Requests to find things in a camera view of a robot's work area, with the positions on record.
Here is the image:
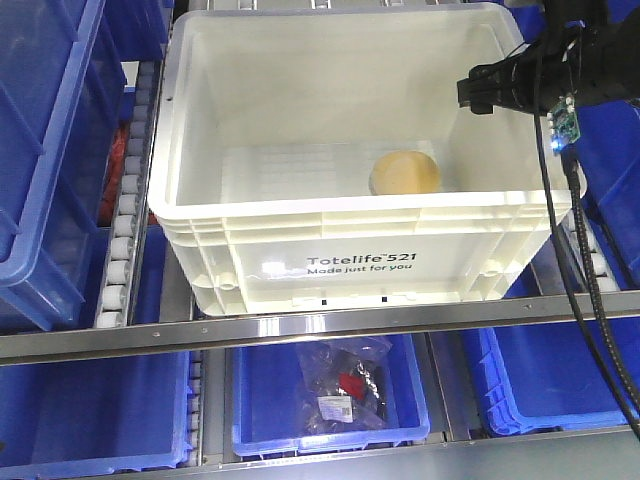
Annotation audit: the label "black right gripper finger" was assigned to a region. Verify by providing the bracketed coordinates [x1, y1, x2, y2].
[457, 63, 515, 108]
[469, 100, 494, 115]

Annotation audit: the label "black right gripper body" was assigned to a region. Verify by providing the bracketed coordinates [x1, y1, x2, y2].
[504, 27, 600, 114]

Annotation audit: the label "yellow soft ball toy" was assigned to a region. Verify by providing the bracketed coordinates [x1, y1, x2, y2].
[369, 150, 441, 195]

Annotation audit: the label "white plastic Totelife tote box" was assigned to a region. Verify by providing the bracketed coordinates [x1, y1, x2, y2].
[147, 2, 571, 316]

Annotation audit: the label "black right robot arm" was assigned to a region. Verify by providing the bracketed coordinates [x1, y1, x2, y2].
[457, 1, 639, 115]

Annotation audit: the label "right green circuit board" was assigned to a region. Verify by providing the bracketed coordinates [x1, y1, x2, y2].
[547, 94, 581, 154]

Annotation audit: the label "blue bin upper right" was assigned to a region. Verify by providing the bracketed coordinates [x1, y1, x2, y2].
[514, 4, 640, 291]

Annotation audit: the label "right roller track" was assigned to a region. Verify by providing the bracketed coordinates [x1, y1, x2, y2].
[561, 210, 620, 293]

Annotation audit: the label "roller track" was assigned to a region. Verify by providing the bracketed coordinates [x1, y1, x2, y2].
[94, 61, 158, 329]
[561, 210, 620, 293]

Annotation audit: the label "blue bin lower right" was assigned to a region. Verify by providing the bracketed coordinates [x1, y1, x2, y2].
[460, 322, 626, 436]

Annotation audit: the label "bagged parts in plastic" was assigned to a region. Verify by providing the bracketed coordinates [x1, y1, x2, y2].
[295, 336, 392, 435]

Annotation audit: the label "blue bin with bagged parts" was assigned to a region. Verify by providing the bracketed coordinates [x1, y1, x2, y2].
[231, 334, 431, 457]

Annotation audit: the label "red mesh bag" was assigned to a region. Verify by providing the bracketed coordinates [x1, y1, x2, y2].
[98, 123, 129, 227]

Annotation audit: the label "left roller track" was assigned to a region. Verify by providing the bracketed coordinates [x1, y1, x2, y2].
[94, 61, 158, 329]

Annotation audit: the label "blue bin upper left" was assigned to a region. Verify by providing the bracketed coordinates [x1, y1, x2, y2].
[1, 1, 126, 333]

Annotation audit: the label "blue bin lower left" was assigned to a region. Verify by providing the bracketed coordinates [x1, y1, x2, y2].
[1, 352, 192, 479]

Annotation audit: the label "metal shelf front rail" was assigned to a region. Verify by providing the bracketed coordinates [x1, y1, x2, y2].
[0, 288, 640, 365]

